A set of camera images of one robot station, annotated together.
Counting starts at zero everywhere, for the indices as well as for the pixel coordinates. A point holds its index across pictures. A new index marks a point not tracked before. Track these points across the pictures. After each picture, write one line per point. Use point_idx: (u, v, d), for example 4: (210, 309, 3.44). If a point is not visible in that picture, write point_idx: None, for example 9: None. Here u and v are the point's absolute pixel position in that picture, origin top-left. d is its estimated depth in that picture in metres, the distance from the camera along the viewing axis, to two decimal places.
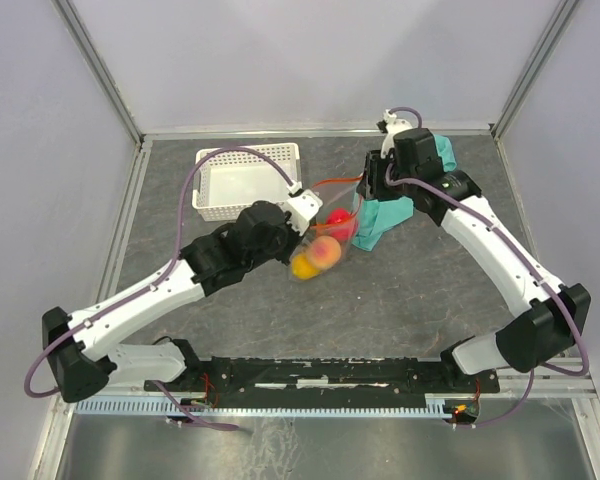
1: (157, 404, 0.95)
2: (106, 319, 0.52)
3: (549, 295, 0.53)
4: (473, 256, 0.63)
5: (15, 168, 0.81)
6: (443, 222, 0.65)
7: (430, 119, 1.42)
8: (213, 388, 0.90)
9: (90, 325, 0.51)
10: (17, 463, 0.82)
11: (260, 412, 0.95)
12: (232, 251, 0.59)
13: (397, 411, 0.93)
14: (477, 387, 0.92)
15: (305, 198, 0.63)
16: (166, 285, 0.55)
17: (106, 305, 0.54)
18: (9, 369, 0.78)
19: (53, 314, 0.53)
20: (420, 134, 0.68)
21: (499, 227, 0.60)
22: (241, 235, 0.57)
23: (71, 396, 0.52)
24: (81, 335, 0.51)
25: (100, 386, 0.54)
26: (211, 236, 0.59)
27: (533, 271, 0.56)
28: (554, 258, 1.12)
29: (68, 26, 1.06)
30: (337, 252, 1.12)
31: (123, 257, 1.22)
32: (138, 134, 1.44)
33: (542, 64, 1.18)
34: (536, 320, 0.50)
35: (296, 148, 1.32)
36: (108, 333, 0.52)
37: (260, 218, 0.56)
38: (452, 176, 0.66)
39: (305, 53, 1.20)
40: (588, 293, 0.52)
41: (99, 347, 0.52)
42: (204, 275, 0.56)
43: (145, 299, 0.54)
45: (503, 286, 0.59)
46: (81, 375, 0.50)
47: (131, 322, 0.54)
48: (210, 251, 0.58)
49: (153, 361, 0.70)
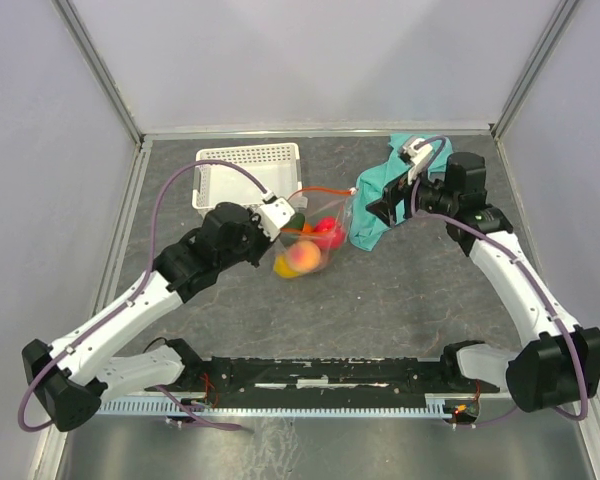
1: (157, 404, 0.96)
2: (89, 342, 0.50)
3: (560, 332, 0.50)
4: (494, 286, 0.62)
5: (15, 168, 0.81)
6: (471, 253, 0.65)
7: (430, 119, 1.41)
8: (213, 388, 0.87)
9: (73, 350, 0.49)
10: (17, 463, 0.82)
11: (260, 412, 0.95)
12: (202, 255, 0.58)
13: (398, 411, 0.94)
14: (477, 387, 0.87)
15: (278, 205, 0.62)
16: (142, 298, 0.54)
17: (85, 329, 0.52)
18: (9, 370, 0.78)
19: (33, 346, 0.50)
20: (474, 164, 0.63)
21: (522, 261, 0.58)
22: (209, 239, 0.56)
23: (66, 424, 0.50)
24: (65, 362, 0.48)
25: (93, 410, 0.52)
26: (179, 243, 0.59)
27: (549, 305, 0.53)
28: (554, 259, 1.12)
29: (67, 26, 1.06)
30: (313, 259, 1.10)
31: (123, 256, 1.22)
32: (138, 134, 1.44)
33: (542, 64, 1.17)
34: (542, 353, 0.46)
35: (296, 148, 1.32)
36: (93, 355, 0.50)
37: (224, 217, 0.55)
38: (488, 211, 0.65)
39: (305, 53, 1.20)
40: None
41: (86, 371, 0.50)
42: (178, 281, 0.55)
43: (124, 316, 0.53)
45: (518, 319, 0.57)
46: (73, 400, 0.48)
47: (115, 340, 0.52)
48: (182, 258, 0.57)
49: (148, 370, 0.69)
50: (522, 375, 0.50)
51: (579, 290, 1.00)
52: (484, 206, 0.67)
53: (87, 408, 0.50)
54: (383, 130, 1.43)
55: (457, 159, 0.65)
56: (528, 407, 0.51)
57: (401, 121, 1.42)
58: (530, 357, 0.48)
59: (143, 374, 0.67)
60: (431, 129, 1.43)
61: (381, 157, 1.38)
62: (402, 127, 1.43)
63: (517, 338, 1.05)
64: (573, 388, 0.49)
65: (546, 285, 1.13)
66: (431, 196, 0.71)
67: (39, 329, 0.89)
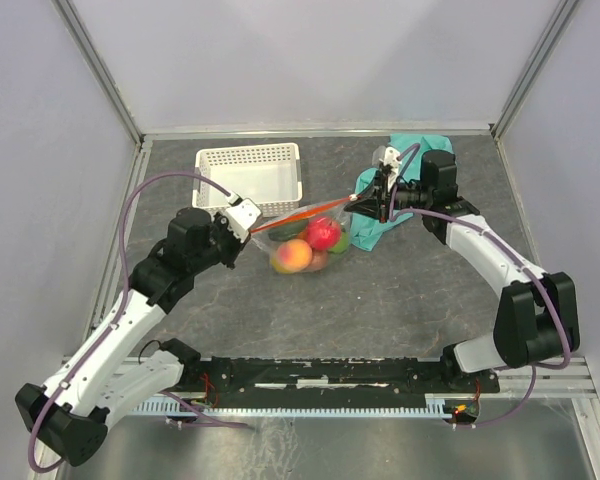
1: (157, 404, 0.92)
2: (82, 372, 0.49)
3: (530, 278, 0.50)
4: (469, 260, 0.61)
5: (16, 168, 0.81)
6: (446, 239, 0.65)
7: (430, 119, 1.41)
8: (213, 389, 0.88)
9: (68, 385, 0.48)
10: (17, 463, 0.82)
11: (260, 412, 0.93)
12: (173, 264, 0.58)
13: (397, 411, 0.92)
14: (478, 387, 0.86)
15: (243, 207, 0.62)
16: (125, 318, 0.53)
17: (75, 361, 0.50)
18: (10, 370, 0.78)
19: (25, 390, 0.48)
20: (447, 160, 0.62)
21: (489, 231, 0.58)
22: (177, 247, 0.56)
23: (77, 458, 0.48)
24: (62, 397, 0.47)
25: (101, 437, 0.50)
26: (148, 258, 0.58)
27: (515, 257, 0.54)
28: (554, 257, 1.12)
29: (67, 26, 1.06)
30: (300, 257, 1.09)
31: (123, 256, 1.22)
32: (138, 134, 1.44)
33: (542, 64, 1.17)
34: (517, 298, 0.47)
35: (296, 148, 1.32)
36: (90, 385, 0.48)
37: (187, 223, 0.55)
38: (460, 205, 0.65)
39: (305, 54, 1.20)
40: (574, 281, 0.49)
41: (85, 402, 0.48)
42: (157, 294, 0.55)
43: (111, 339, 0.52)
45: (491, 282, 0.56)
46: (81, 432, 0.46)
47: (107, 366, 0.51)
48: (154, 271, 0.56)
49: (147, 381, 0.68)
50: (504, 328, 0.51)
51: (579, 290, 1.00)
52: (457, 199, 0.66)
53: (95, 436, 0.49)
54: (383, 130, 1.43)
55: (430, 155, 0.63)
56: (517, 362, 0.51)
57: (401, 121, 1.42)
58: (506, 306, 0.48)
59: (144, 388, 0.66)
60: (431, 129, 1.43)
61: None
62: (403, 127, 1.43)
63: None
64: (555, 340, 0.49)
65: None
66: (410, 196, 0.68)
67: (39, 329, 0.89)
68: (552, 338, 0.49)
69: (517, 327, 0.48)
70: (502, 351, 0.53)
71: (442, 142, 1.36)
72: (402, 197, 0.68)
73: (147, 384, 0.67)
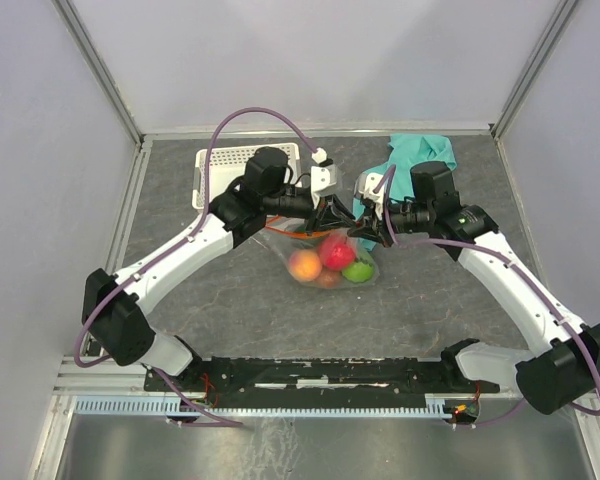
1: (157, 404, 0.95)
2: (152, 271, 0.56)
3: (570, 335, 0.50)
4: (489, 288, 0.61)
5: (16, 168, 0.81)
6: (459, 257, 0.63)
7: (430, 119, 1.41)
8: (213, 388, 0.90)
9: (139, 277, 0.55)
10: (17, 462, 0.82)
11: (260, 412, 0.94)
12: (248, 202, 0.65)
13: (397, 411, 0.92)
14: (477, 387, 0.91)
15: (322, 173, 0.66)
16: (201, 236, 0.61)
17: (148, 260, 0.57)
18: (8, 371, 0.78)
19: (97, 274, 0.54)
20: (437, 167, 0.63)
21: (517, 263, 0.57)
22: (253, 185, 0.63)
23: (123, 357, 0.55)
24: (133, 288, 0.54)
25: (144, 346, 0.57)
26: (226, 193, 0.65)
27: (551, 305, 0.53)
28: (553, 257, 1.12)
29: (68, 26, 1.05)
30: (310, 270, 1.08)
31: (123, 256, 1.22)
32: (138, 134, 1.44)
33: (542, 64, 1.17)
34: (557, 360, 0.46)
35: (296, 148, 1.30)
36: (157, 283, 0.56)
37: (264, 163, 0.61)
38: (469, 211, 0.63)
39: (305, 53, 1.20)
40: None
41: (150, 297, 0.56)
42: (234, 223, 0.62)
43: (185, 249, 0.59)
45: (521, 323, 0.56)
46: (136, 329, 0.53)
47: (173, 274, 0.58)
48: (231, 205, 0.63)
49: (171, 346, 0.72)
50: (534, 380, 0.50)
51: (579, 290, 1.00)
52: (461, 207, 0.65)
53: (141, 342, 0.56)
54: (384, 130, 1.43)
55: (419, 167, 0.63)
56: (548, 409, 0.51)
57: (401, 121, 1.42)
58: (544, 365, 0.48)
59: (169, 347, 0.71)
60: (431, 129, 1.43)
61: (381, 157, 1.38)
62: (403, 127, 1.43)
63: (517, 337, 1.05)
64: (588, 384, 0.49)
65: (547, 286, 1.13)
66: (406, 217, 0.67)
67: (39, 329, 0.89)
68: (585, 387, 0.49)
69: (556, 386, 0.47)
70: (527, 393, 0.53)
71: (443, 142, 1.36)
72: (398, 219, 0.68)
73: (170, 346, 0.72)
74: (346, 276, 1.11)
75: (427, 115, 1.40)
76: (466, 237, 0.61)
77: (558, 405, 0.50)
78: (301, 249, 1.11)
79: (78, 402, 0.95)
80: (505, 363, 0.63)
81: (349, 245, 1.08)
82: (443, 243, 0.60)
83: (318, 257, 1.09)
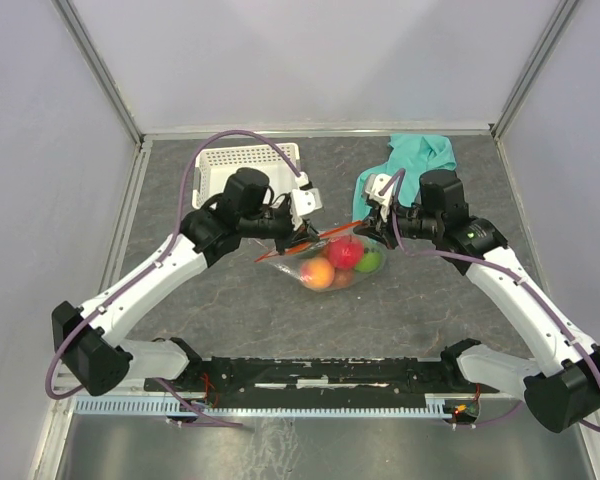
1: (157, 404, 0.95)
2: (118, 302, 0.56)
3: (582, 357, 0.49)
4: (497, 305, 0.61)
5: (16, 168, 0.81)
6: (466, 271, 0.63)
7: (430, 119, 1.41)
8: (213, 388, 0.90)
9: (104, 310, 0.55)
10: (17, 462, 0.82)
11: (260, 412, 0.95)
12: (223, 219, 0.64)
13: (397, 411, 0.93)
14: (477, 387, 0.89)
15: (307, 195, 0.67)
16: (170, 260, 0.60)
17: (114, 290, 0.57)
18: (7, 371, 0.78)
19: (62, 308, 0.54)
20: (447, 179, 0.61)
21: (527, 281, 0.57)
22: (232, 203, 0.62)
23: (97, 389, 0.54)
24: (97, 321, 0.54)
25: (121, 374, 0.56)
26: (202, 210, 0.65)
27: (563, 325, 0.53)
28: (553, 258, 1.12)
29: (67, 26, 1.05)
30: (328, 275, 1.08)
31: (123, 256, 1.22)
32: (138, 135, 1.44)
33: (542, 64, 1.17)
34: (569, 382, 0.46)
35: (296, 148, 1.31)
36: (124, 314, 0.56)
37: (246, 181, 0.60)
38: (477, 225, 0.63)
39: (305, 53, 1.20)
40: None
41: (116, 331, 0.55)
42: (204, 243, 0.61)
43: (154, 275, 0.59)
45: (530, 342, 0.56)
46: (107, 360, 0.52)
47: (141, 303, 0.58)
48: (203, 221, 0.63)
49: (159, 355, 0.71)
50: (544, 399, 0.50)
51: (579, 290, 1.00)
52: (469, 219, 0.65)
53: (116, 372, 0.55)
54: (383, 130, 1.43)
55: (429, 177, 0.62)
56: (557, 428, 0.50)
57: (402, 121, 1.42)
58: (555, 386, 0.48)
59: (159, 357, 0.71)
60: (430, 129, 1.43)
61: (381, 157, 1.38)
62: (403, 127, 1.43)
63: (517, 337, 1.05)
64: (597, 403, 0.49)
65: (546, 286, 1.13)
66: (411, 224, 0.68)
67: (39, 329, 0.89)
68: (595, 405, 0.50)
69: (567, 407, 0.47)
70: (536, 412, 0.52)
71: (443, 142, 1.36)
72: (403, 224, 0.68)
73: (160, 356, 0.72)
74: (359, 270, 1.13)
75: (427, 116, 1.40)
76: (475, 251, 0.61)
77: (568, 424, 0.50)
78: (308, 260, 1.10)
79: (78, 402, 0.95)
80: (512, 371, 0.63)
81: (356, 243, 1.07)
82: (451, 257, 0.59)
83: (330, 263, 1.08)
